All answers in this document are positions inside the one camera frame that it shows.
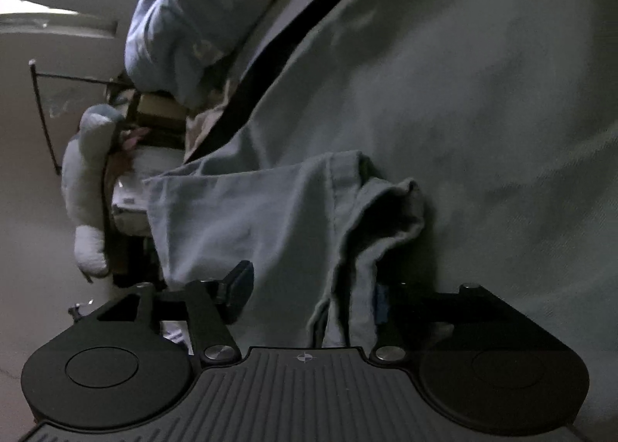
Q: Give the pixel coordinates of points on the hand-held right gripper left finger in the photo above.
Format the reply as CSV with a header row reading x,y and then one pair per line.
x,y
240,285

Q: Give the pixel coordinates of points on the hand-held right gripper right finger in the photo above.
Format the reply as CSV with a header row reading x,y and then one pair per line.
x,y
381,304

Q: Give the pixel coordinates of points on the grey-green shirt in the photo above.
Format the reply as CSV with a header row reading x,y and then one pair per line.
x,y
434,109

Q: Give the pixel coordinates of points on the clothes hanger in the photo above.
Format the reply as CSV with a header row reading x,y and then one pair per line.
x,y
62,106

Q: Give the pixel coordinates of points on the black clothes rack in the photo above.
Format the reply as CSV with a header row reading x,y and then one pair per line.
x,y
44,118

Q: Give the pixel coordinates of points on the white box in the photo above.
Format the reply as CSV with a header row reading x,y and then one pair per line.
x,y
130,196

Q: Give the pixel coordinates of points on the pink cloth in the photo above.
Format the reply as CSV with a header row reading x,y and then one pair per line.
x,y
128,147

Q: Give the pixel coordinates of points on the black garment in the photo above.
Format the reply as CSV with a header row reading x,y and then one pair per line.
x,y
241,99

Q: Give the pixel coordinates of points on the dark wooden furniture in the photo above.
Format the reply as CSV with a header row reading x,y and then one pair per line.
x,y
161,104

